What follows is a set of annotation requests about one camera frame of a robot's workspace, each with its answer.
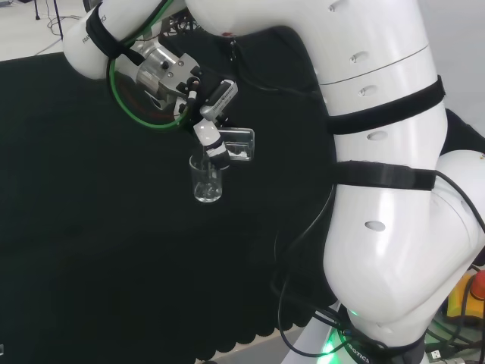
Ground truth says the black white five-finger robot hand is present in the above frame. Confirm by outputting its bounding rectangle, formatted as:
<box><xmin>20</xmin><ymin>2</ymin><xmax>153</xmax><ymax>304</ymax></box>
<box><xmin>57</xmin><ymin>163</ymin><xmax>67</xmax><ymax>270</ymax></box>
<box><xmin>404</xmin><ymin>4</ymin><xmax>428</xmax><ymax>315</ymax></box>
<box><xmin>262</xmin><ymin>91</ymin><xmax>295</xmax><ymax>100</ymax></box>
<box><xmin>191</xmin><ymin>117</ymin><xmax>232</xmax><ymax>171</ymax></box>

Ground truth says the clear glass beaker with water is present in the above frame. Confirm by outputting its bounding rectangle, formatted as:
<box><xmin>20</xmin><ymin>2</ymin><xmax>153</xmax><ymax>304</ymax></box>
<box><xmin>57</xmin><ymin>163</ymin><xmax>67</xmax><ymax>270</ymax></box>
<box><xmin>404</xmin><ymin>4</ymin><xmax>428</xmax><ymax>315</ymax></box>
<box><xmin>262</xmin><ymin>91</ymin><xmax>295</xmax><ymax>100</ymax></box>
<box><xmin>218</xmin><ymin>127</ymin><xmax>256</xmax><ymax>163</ymax></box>

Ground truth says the black bench cloth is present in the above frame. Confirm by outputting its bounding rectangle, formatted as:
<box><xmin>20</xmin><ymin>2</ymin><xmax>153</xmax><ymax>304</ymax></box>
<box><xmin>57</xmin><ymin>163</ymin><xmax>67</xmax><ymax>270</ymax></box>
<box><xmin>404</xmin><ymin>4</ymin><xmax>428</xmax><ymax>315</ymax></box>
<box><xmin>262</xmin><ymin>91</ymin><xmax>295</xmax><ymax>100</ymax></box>
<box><xmin>0</xmin><ymin>28</ymin><xmax>485</xmax><ymax>364</ymax></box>

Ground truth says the yellow emergency stop button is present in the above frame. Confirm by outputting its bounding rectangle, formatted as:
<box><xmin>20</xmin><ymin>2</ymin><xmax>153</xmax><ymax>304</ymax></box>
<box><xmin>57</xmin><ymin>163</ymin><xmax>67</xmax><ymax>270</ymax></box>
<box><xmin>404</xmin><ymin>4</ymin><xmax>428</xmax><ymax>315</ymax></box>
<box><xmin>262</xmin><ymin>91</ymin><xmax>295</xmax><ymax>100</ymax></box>
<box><xmin>446</xmin><ymin>269</ymin><xmax>485</xmax><ymax>328</ymax></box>

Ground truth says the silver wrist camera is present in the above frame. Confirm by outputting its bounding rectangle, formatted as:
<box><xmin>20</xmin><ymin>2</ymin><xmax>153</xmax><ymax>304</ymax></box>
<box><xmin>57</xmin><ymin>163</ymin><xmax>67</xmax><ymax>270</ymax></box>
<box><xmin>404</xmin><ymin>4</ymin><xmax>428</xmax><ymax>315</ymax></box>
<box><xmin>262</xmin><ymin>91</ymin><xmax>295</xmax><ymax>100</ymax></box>
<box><xmin>199</xmin><ymin>79</ymin><xmax>239</xmax><ymax>124</ymax></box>

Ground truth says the black cable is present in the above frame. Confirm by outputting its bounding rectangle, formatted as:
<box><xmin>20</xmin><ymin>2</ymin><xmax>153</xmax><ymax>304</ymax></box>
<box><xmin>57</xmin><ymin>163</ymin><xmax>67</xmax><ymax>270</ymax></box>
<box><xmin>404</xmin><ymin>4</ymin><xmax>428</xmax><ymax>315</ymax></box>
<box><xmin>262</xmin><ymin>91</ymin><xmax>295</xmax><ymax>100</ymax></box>
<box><xmin>269</xmin><ymin>180</ymin><xmax>383</xmax><ymax>359</ymax></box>
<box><xmin>229</xmin><ymin>37</ymin><xmax>327</xmax><ymax>96</ymax></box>

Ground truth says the green cable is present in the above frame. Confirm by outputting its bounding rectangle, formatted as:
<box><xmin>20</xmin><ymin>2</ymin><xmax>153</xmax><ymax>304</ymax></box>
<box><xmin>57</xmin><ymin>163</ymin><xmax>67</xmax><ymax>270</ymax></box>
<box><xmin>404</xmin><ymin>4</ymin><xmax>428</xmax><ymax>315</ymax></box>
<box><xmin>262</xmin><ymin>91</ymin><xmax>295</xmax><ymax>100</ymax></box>
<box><xmin>107</xmin><ymin>0</ymin><xmax>191</xmax><ymax>132</ymax></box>

